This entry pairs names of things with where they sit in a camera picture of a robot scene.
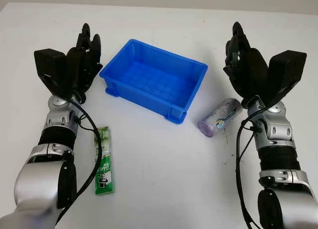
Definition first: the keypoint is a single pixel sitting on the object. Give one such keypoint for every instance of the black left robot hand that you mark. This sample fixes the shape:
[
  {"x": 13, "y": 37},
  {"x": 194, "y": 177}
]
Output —
[{"x": 82, "y": 62}]

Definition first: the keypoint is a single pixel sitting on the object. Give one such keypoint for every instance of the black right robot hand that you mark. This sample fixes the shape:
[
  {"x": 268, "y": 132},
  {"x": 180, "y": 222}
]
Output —
[{"x": 248, "y": 72}]

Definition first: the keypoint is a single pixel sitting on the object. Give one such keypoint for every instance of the purple roll of bags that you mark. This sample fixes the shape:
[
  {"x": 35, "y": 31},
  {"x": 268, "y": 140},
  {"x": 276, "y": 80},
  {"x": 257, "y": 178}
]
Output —
[{"x": 219, "y": 117}]

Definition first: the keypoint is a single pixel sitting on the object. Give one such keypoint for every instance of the green snack packet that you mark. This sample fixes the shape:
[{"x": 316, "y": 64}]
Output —
[{"x": 105, "y": 174}]

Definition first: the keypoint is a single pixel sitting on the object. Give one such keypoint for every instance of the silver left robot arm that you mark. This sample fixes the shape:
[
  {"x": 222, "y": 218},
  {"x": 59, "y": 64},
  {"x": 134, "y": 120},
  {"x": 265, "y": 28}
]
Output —
[{"x": 37, "y": 174}]

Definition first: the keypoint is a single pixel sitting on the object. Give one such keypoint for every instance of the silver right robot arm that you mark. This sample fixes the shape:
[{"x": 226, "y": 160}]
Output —
[{"x": 280, "y": 132}]

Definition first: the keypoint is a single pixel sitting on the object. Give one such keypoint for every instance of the blue plastic tray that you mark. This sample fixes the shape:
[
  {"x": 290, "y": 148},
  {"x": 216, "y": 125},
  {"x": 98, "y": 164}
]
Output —
[{"x": 149, "y": 77}]

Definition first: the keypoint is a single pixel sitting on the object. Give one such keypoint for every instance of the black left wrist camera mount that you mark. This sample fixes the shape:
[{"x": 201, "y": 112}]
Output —
[{"x": 51, "y": 67}]

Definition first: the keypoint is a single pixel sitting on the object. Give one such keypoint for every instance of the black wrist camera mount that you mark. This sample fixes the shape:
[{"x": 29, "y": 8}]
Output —
[
  {"x": 51, "y": 67},
  {"x": 285, "y": 72}
]

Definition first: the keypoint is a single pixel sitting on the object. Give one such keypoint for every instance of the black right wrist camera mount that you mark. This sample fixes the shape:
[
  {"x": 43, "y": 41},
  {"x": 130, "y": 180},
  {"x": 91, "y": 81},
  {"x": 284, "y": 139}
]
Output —
[{"x": 285, "y": 72}]

